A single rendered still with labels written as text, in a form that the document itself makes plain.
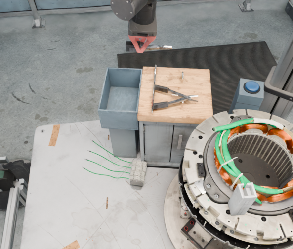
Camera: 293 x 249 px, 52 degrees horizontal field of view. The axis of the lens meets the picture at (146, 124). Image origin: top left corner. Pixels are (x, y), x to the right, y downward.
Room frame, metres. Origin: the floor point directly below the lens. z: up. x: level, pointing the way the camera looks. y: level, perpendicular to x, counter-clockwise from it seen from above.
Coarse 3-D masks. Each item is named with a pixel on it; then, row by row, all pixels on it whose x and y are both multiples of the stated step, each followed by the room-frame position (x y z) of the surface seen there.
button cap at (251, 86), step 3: (249, 81) 0.64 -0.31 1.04; (252, 81) 0.63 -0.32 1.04; (246, 84) 0.62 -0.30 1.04; (249, 84) 0.62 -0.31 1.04; (252, 84) 0.62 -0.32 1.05; (255, 84) 0.62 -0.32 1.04; (258, 84) 0.62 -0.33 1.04; (246, 87) 0.61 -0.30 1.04; (249, 87) 0.61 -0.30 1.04; (252, 87) 0.61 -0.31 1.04; (255, 87) 0.61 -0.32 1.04; (258, 87) 0.61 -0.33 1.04; (249, 90) 0.60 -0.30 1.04; (252, 90) 0.60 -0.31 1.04; (255, 90) 0.60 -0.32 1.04
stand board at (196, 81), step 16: (144, 80) 0.62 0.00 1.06; (160, 80) 0.62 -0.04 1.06; (176, 80) 0.62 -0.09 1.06; (192, 80) 0.62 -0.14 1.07; (208, 80) 0.62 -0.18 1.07; (144, 96) 0.56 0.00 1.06; (160, 96) 0.56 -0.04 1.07; (176, 96) 0.56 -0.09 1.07; (208, 96) 0.56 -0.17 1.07; (144, 112) 0.50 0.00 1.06; (160, 112) 0.50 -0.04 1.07; (176, 112) 0.50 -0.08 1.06; (192, 112) 0.50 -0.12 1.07; (208, 112) 0.50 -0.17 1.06
